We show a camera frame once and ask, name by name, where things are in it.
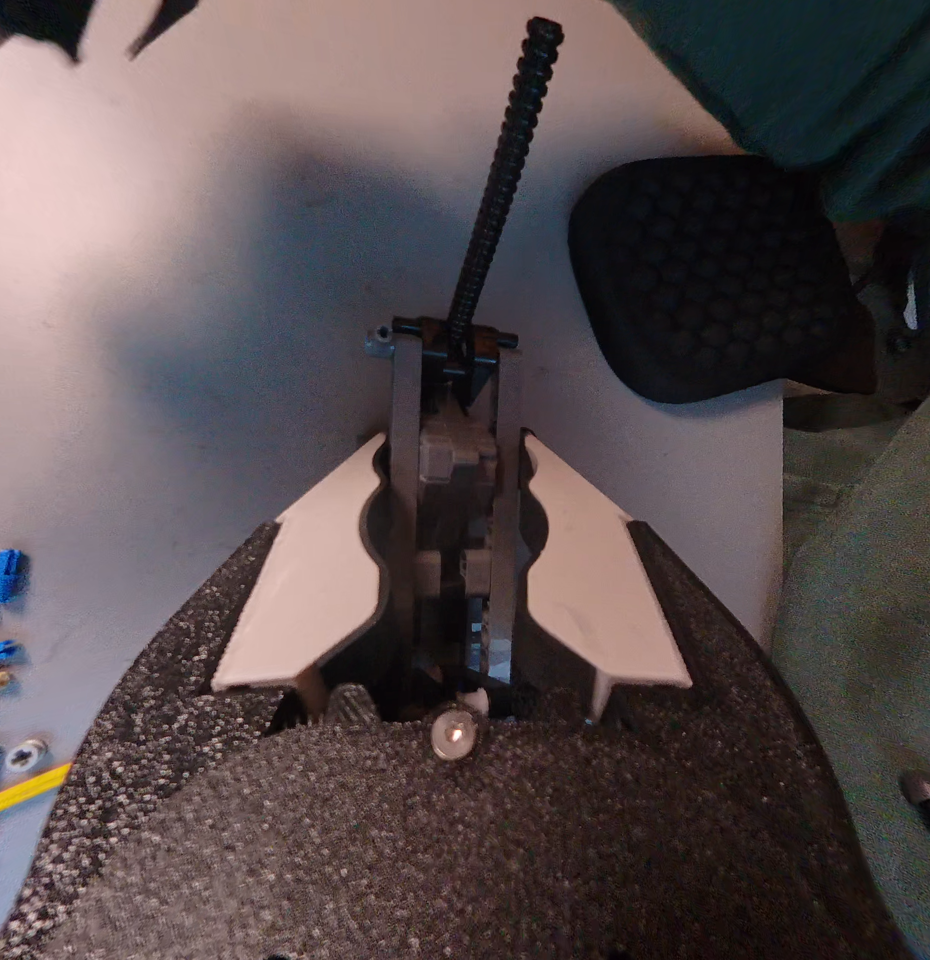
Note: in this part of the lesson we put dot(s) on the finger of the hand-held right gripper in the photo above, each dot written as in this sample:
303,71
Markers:
169,19
45,19

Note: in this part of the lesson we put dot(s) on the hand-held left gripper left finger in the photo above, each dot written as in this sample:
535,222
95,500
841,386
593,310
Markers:
307,585

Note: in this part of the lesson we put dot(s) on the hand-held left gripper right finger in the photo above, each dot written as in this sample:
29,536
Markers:
607,600

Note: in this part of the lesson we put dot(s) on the grey black toy chassis assembly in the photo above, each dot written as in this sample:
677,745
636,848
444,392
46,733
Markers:
405,450

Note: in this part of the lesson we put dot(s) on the pile of small toy parts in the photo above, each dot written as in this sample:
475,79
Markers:
7,577

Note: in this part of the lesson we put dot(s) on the grey desk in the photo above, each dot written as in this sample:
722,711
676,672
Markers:
172,300

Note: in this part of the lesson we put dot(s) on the black textured chair cushion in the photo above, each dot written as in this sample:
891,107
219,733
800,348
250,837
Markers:
719,285

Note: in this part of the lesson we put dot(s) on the yellow toy axle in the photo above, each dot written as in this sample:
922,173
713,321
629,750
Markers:
22,795

